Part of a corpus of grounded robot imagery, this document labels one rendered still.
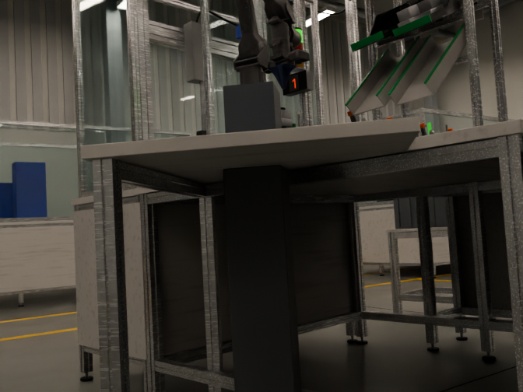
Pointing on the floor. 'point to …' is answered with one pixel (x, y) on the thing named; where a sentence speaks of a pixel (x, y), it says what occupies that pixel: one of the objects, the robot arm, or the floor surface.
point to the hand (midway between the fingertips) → (282, 78)
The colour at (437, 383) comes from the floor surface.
